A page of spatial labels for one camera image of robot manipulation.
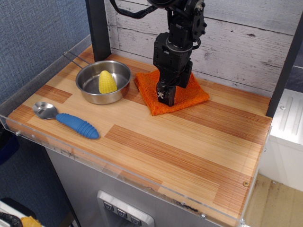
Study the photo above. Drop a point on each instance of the orange cloth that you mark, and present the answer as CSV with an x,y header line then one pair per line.
x,y
185,97

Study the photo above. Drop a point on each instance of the blue handled metal spoon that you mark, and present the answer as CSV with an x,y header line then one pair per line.
x,y
47,111

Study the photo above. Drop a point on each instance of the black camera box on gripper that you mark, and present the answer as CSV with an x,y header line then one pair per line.
x,y
185,75

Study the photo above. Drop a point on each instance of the grey toy fridge cabinet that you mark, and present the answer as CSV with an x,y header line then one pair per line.
x,y
171,197

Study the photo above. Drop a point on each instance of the yellow toy corn cob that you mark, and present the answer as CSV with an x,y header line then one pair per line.
x,y
106,83

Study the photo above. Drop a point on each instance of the white aluminium rail block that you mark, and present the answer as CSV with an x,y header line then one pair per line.
x,y
287,123

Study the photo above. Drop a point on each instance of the dark frame post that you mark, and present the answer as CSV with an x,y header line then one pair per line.
x,y
286,69
98,29

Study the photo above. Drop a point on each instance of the yellow object bottom left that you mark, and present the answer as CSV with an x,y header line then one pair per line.
x,y
30,222

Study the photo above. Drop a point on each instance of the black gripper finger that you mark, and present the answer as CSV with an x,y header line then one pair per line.
x,y
169,95
161,94

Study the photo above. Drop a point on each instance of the dark right frame post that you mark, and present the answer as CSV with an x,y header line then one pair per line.
x,y
286,69

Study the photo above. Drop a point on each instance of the stainless steel pan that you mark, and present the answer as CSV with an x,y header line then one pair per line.
x,y
88,78

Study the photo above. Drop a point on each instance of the dark left frame post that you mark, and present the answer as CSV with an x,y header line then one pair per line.
x,y
98,29

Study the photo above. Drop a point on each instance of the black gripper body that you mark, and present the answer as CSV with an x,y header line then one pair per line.
x,y
171,53

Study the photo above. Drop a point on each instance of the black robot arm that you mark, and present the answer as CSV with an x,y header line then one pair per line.
x,y
184,16

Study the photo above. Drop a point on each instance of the silver dispenser button panel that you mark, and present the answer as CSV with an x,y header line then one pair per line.
x,y
124,210

